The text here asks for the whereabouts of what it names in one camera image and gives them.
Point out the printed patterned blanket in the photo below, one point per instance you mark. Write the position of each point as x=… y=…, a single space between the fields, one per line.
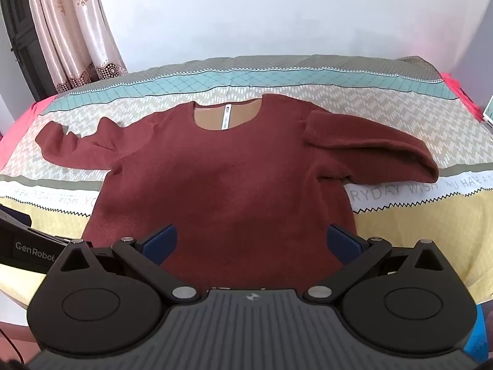
x=404 y=123

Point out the red cloth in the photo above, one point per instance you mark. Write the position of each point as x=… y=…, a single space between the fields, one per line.
x=458 y=88

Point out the pink bed sheet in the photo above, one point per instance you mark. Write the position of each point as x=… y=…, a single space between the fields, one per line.
x=15 y=131

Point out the maroon sweater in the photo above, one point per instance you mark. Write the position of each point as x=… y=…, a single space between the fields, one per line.
x=231 y=185

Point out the dark wooden door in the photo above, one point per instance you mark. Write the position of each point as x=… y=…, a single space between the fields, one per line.
x=23 y=38

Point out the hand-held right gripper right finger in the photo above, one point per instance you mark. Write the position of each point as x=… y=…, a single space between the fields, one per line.
x=342 y=244

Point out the blue cloth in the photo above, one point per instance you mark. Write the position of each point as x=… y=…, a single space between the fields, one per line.
x=474 y=331

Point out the white box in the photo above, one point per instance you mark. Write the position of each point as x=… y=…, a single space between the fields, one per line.
x=487 y=111

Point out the pink embroidered curtain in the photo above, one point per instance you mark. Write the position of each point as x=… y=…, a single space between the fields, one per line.
x=77 y=27

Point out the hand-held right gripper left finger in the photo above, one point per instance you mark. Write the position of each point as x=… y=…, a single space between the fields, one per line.
x=161 y=244

